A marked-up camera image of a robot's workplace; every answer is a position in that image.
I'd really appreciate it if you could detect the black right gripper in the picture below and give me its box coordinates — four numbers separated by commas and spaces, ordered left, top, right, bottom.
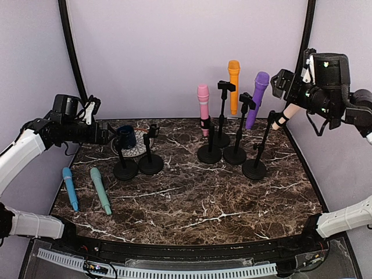
271, 67, 339, 121

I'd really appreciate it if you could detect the beige microphone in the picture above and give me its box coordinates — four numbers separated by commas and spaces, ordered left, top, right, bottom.
272, 103, 301, 130

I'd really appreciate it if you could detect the black stand of green microphone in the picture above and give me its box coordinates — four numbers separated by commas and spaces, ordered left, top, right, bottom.
113, 131, 138, 181

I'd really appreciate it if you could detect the green microphone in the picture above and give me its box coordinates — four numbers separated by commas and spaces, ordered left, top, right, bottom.
90, 167, 112, 216

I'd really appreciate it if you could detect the black stand of blue microphone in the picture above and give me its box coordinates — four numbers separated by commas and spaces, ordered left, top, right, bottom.
138, 124, 164, 175

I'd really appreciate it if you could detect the blue microphone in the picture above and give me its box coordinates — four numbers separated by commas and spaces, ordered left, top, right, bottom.
62, 167, 79, 212

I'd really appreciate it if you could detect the black stand of beige microphone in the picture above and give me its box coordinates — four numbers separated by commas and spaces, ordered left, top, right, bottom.
242, 110, 278, 180

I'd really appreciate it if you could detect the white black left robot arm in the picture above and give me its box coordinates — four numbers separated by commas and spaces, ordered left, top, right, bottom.
1, 94, 115, 253

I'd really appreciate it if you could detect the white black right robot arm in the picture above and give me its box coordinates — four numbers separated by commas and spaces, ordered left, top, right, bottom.
270, 49, 371, 252

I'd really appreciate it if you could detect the purple microphone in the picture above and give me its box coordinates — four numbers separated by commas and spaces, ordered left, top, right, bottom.
245, 71, 270, 130

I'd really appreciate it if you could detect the orange microphone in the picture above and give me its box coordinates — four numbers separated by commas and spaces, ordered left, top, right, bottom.
228, 60, 241, 115

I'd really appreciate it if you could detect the pink microphone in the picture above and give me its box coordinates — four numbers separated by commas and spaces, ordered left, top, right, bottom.
197, 84, 210, 137

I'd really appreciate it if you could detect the black stand of orange microphone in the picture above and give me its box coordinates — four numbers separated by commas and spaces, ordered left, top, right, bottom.
213, 80, 235, 148

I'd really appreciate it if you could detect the black stand of purple microphone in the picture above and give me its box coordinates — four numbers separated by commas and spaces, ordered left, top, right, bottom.
223, 92, 256, 165

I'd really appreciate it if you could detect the black stand of pink microphone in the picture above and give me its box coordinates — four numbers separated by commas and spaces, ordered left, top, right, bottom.
197, 118, 222, 164

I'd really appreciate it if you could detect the dark blue mug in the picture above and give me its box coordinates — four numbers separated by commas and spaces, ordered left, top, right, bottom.
116, 125, 137, 149

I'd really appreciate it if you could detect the floral patterned saucer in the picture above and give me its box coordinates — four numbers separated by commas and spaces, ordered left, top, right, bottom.
110, 128, 154, 158

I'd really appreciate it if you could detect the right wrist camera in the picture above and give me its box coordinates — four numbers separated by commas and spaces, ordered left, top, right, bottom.
301, 48, 316, 84

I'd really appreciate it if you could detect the black right corner post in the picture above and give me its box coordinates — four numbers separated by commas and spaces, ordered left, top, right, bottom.
295, 0, 316, 75

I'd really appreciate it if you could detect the black corner post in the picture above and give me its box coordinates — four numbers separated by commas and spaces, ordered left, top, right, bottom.
58, 0, 88, 104
295, 0, 316, 75

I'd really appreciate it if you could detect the black left corner post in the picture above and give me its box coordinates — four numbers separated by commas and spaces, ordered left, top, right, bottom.
58, 0, 88, 104

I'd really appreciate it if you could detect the black front rail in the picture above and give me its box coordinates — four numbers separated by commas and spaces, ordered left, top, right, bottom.
41, 230, 330, 263

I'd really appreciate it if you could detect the white slotted cable duct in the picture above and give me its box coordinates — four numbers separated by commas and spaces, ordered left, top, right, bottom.
37, 248, 277, 278

